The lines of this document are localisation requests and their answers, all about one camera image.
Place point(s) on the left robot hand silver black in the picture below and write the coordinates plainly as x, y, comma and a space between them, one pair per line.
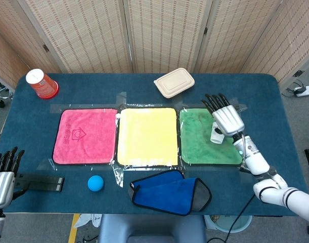
2, 189

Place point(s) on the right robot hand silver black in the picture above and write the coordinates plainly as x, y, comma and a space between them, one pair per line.
227, 120

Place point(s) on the white paper cup blue print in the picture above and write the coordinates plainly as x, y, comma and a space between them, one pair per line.
216, 138

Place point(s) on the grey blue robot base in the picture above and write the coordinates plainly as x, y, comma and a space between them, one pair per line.
149, 227

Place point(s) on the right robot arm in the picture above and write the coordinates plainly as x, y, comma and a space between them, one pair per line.
258, 162

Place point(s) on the green cloth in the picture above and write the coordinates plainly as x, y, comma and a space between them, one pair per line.
199, 141

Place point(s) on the yellow cloth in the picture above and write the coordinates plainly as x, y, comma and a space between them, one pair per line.
148, 136

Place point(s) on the pink cloth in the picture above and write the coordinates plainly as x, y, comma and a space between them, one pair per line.
93, 141

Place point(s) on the red paper cup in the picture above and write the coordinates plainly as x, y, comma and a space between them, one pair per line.
44, 86

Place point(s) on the black flat bar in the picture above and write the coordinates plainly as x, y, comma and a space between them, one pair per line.
48, 179

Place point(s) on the beige lidded food container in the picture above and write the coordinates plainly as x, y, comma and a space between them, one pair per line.
174, 82

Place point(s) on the white power strip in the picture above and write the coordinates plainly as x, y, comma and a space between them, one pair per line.
306, 90

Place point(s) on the chrome stool base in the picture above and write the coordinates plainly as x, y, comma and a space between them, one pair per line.
0, 103

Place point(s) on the blue felt table cover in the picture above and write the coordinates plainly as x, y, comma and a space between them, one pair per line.
144, 83

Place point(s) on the white plastic bag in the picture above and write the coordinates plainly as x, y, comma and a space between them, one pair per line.
88, 220

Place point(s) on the blue ball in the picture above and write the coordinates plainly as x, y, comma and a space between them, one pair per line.
95, 183

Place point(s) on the blue folded cloth grey lining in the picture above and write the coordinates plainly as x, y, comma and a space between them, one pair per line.
167, 195

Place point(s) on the pale blue bucket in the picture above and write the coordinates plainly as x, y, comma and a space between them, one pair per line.
242, 222

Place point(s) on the clear plastic tape film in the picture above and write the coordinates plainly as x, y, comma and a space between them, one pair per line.
118, 177

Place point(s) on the bamboo folding screen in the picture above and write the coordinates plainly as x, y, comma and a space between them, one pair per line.
93, 38

